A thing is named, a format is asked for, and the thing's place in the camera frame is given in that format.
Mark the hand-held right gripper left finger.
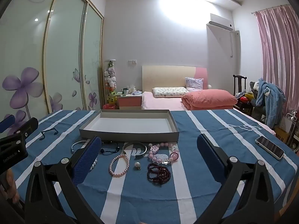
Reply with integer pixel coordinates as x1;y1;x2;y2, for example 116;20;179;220
24;135;104;224

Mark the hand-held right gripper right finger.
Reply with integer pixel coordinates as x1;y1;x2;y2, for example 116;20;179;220
197;134;278;224

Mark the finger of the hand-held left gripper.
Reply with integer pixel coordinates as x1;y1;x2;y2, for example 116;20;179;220
13;117;39;141
0;114;16;133

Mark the thin silver bangle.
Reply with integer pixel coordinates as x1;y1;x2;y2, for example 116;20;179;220
71;140;91;154

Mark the pink large bead bracelet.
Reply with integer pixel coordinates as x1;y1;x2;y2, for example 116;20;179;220
148;142;180;165

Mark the wide silver bangle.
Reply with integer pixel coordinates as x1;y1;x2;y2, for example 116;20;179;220
122;141;148;159

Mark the grey cardboard tray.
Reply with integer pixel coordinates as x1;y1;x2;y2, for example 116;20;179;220
79;109;180;143

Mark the dark red garnet bracelet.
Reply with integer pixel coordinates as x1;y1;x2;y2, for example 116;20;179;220
147;163;172;185

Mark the person's left hand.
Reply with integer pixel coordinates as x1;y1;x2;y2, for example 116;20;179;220
4;169;21;205

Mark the folded coral quilt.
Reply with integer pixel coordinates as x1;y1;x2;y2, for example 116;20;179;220
182;89;238;111

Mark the smartphone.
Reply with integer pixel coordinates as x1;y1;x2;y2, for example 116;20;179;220
255;136;285;160

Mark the blue white striped tablecloth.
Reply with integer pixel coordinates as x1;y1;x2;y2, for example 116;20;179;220
14;108;299;224

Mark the pink beige nightstand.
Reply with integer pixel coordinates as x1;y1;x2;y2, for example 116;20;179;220
117;91;143;110

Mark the bed with pink sheet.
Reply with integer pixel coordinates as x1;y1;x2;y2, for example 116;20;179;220
141;91;237;111

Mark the purple pillow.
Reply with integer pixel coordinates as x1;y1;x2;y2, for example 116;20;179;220
184;77;204;91

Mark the patterned white pillow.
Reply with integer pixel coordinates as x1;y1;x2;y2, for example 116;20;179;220
152;87;189;98

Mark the dark wooden chair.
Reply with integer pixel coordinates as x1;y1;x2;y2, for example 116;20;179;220
233;75;254;116

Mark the plush toy tower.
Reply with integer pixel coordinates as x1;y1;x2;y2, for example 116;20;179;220
104;59;117;105

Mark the blue garment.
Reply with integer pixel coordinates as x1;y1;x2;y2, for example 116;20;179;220
255;77;287;125

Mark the wardrobe with flower print doors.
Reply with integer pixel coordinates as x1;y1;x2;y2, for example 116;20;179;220
0;0;104;133

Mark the beige pink headboard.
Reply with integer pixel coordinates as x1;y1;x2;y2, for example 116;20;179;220
142;65;208;92

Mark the metal rack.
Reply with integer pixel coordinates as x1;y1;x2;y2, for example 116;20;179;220
285;112;299;146

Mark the pink curtain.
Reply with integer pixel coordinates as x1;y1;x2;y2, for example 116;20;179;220
255;5;299;112

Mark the white air conditioner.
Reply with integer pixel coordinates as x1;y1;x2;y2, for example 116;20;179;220
206;13;234;31

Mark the curtain rod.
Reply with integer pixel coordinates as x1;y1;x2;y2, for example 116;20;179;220
252;3;290;14

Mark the pink pearl bracelet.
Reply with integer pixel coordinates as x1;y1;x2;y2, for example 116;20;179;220
109;154;130;177

